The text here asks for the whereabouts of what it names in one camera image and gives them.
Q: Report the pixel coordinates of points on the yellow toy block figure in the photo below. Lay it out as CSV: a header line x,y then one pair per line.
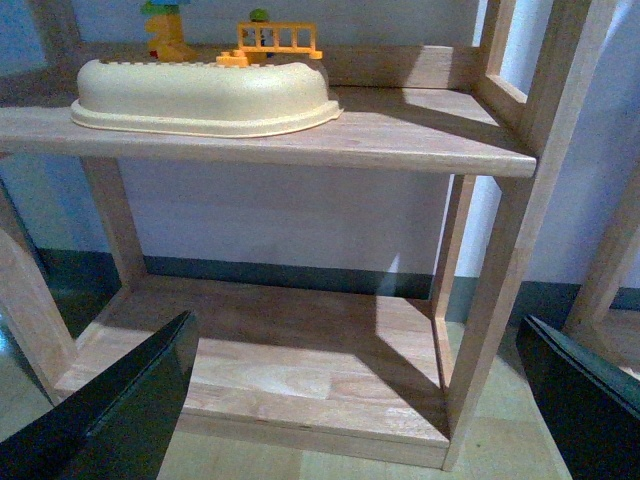
x,y
164,22

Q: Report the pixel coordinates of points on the wooden shelf unit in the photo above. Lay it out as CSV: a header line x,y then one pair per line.
x,y
611,333
486,129

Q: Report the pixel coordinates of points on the orange toy fence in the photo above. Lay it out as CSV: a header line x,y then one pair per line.
x,y
256,40

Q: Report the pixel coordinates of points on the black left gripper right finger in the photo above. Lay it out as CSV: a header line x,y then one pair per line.
x,y
590,406

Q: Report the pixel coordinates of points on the beige toy block base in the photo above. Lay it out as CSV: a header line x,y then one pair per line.
x,y
204,99

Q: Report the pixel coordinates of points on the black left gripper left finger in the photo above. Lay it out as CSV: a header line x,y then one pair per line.
x,y
120,424

